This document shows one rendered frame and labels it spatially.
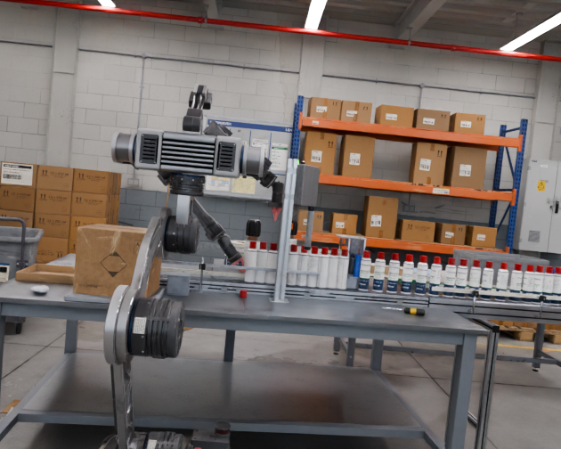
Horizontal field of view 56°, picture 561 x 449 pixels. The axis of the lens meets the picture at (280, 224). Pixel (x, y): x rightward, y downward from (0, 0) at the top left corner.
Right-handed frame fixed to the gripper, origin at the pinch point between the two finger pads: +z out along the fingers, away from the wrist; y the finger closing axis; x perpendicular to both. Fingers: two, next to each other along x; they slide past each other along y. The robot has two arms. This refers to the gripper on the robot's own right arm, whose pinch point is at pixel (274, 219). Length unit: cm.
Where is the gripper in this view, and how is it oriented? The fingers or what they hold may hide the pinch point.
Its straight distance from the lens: 279.6
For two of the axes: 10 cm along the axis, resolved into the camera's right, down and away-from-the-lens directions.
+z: -1.0, 9.9, 0.8
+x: 1.4, 1.0, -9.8
